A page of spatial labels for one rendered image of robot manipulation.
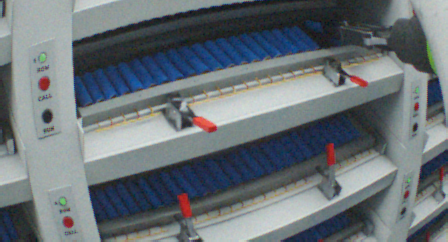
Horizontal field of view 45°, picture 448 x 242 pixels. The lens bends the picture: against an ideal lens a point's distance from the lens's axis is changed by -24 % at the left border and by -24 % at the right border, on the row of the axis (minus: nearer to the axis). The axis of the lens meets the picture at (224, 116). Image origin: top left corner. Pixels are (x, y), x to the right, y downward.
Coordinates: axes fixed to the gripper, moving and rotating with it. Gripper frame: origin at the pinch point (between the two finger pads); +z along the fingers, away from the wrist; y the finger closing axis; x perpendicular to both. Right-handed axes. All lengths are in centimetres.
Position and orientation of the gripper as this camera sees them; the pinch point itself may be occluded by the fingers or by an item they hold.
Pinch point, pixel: (341, 29)
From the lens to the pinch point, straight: 106.9
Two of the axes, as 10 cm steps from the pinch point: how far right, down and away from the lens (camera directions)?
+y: -8.4, 2.3, -4.9
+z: -5.3, -1.4, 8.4
